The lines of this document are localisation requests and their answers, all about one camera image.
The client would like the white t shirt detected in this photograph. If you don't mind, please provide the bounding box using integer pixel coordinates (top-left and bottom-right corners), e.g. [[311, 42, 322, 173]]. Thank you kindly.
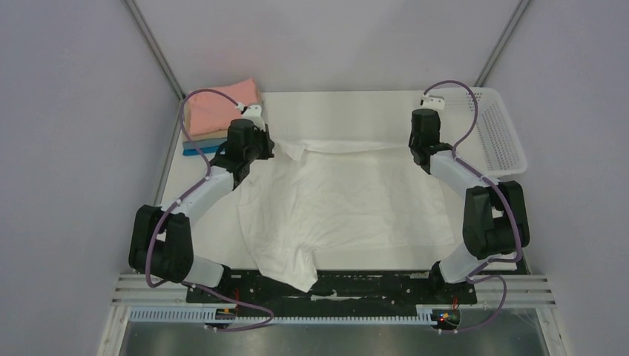
[[238, 147, 457, 291]]

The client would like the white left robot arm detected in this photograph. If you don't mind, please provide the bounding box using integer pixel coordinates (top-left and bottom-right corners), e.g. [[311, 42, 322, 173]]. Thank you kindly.
[[128, 117, 274, 303]]

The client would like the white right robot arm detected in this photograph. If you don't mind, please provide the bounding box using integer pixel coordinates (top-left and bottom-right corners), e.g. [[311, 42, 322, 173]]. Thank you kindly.
[[409, 108, 530, 303]]

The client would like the folded grey-blue t shirt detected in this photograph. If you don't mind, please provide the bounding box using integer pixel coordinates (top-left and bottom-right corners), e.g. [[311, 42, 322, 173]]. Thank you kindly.
[[182, 137, 226, 150]]

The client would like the folded beige t shirt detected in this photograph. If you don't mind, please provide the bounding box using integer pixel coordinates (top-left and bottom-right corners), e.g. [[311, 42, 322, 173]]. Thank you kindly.
[[184, 93, 237, 139]]

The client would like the folded bright blue t shirt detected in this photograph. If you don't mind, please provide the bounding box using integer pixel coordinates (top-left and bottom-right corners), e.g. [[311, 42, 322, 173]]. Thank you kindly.
[[182, 145, 219, 156]]

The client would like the white perforated plastic basket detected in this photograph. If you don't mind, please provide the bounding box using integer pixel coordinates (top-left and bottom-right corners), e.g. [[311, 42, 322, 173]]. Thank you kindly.
[[429, 87, 528, 177]]

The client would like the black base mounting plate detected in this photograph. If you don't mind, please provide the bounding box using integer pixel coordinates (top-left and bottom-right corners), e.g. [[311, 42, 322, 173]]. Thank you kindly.
[[215, 269, 473, 317]]

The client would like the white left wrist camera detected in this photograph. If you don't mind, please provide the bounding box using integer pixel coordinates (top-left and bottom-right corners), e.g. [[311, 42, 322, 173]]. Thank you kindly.
[[240, 104, 266, 128]]

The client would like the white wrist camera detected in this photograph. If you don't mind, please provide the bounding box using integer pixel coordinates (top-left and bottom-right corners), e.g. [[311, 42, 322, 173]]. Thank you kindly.
[[240, 104, 266, 128], [420, 95, 445, 111]]

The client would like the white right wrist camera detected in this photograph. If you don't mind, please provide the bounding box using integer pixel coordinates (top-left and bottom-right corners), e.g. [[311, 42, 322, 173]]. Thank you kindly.
[[420, 95, 445, 111]]

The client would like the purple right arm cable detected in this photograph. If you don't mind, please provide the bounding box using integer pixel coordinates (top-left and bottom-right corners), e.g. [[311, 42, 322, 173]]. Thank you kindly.
[[422, 79, 524, 335]]

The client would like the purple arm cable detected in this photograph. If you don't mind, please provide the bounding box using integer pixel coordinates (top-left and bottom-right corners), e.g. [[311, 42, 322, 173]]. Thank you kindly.
[[422, 79, 524, 335], [145, 88, 275, 333]]

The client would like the left aluminium frame post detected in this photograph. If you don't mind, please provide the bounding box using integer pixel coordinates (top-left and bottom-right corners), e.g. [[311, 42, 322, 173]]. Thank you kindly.
[[122, 0, 185, 99]]

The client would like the aluminium frame post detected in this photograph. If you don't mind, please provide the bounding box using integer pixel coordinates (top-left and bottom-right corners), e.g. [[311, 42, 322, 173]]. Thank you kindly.
[[122, 0, 185, 99], [474, 0, 533, 87]]

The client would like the right aluminium frame post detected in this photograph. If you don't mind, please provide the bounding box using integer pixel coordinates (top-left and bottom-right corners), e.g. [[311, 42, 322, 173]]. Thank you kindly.
[[474, 0, 533, 87]]

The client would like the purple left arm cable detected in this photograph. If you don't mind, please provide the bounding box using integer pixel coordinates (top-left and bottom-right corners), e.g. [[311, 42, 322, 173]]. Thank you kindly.
[[145, 88, 275, 333]]

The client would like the white slotted cable duct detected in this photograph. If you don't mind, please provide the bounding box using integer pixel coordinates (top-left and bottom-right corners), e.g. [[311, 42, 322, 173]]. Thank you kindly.
[[129, 306, 437, 326]]

